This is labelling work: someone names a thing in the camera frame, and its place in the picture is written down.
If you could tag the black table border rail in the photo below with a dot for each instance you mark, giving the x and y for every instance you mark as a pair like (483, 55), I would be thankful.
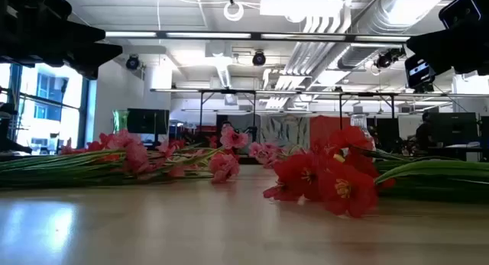
(248, 160)

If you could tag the black computer monitor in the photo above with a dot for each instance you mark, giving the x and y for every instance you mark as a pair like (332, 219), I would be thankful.
(149, 121)
(454, 125)

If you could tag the dark silhouetted machine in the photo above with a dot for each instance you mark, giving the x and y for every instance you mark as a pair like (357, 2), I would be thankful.
(7, 146)

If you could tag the red storage shelf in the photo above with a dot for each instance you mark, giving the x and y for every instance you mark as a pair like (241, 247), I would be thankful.
(206, 129)

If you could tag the white ceiling conduit bundle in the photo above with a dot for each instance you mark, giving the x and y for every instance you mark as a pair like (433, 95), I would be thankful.
(317, 51)

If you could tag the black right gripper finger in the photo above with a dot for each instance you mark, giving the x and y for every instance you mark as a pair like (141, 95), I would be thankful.
(460, 11)
(420, 74)

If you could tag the black overhead frame bar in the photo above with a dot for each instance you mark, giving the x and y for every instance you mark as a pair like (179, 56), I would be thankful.
(256, 36)

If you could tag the leaf patterned panel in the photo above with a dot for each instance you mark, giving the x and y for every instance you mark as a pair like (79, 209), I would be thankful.
(284, 131)

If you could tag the background black robot arm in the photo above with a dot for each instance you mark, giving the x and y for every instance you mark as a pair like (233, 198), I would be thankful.
(252, 133)

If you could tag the large office window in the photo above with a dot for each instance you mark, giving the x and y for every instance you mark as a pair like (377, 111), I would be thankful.
(49, 112)

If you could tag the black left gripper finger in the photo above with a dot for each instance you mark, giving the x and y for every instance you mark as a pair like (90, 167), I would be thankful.
(91, 57)
(80, 33)

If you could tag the person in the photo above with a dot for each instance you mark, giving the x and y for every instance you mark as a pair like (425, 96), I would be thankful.
(424, 137)

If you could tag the orange panel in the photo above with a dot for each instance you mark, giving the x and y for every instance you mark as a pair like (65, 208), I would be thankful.
(322, 127)

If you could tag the black metal frame stand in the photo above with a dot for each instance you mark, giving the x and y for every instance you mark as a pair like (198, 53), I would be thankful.
(229, 91)
(366, 94)

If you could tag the black office desk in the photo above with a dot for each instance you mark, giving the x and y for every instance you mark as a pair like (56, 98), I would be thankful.
(458, 152)

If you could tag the pink artificial flower spray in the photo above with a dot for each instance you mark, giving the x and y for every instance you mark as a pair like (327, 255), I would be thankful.
(133, 154)
(223, 165)
(233, 139)

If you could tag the silver ventilation duct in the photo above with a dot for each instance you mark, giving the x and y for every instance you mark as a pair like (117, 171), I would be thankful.
(382, 13)

